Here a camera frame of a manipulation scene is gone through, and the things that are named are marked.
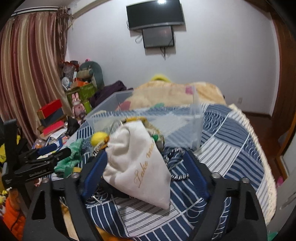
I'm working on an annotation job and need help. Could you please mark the green knitted cloth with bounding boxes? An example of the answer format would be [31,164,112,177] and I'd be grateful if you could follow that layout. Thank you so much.
[54,139,84,178]

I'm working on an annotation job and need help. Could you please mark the yellow felt ball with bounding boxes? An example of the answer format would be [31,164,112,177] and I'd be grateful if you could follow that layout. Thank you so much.
[90,132,109,147]

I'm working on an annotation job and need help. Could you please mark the black chain hat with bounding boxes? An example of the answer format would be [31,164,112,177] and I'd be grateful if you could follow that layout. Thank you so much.
[162,148,189,181]

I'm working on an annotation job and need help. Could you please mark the white drawstring pouch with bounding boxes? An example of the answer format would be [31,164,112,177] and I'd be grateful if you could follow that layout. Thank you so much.
[103,120,171,209]

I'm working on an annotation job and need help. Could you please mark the black plastic bag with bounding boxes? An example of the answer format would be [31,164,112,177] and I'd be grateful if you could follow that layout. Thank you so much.
[65,116,80,137]

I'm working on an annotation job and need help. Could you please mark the pink bunny doll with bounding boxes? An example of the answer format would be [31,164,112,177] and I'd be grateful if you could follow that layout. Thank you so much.
[72,92,86,121]

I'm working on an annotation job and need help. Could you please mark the blue white patterned tablecloth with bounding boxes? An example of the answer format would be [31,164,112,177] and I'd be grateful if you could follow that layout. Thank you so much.
[86,104,276,240]

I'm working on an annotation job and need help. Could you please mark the orange left sleeve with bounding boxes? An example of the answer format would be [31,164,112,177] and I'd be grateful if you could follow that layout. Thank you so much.
[3,188,26,240]

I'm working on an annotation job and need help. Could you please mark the green cardboard box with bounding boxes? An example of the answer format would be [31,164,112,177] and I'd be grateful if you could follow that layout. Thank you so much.
[66,83,97,108]

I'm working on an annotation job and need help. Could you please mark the clear plastic storage bin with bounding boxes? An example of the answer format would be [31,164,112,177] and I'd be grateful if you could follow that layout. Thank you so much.
[86,90,204,151]

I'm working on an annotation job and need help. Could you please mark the dark purple clothing pile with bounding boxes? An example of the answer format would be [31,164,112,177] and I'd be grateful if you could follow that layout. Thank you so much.
[89,80,133,108]

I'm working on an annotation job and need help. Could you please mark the grey green plush toy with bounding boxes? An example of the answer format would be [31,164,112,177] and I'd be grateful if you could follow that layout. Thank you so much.
[76,61,104,90]

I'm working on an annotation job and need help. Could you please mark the beige patchwork blanket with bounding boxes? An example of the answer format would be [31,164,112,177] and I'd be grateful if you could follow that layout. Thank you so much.
[120,80,226,110]

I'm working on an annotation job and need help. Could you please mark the yellow plush toy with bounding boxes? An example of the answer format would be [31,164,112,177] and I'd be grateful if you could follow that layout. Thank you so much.
[150,74,171,83]

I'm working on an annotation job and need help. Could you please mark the striped red beige curtain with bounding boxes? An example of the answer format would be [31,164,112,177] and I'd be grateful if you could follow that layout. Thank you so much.
[1,6,71,144]

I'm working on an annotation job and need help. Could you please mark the black curved television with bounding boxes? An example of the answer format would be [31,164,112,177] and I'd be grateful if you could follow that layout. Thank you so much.
[126,1,185,30]

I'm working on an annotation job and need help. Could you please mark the small black wall monitor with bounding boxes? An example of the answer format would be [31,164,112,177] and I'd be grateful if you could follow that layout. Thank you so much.
[142,26,175,49]

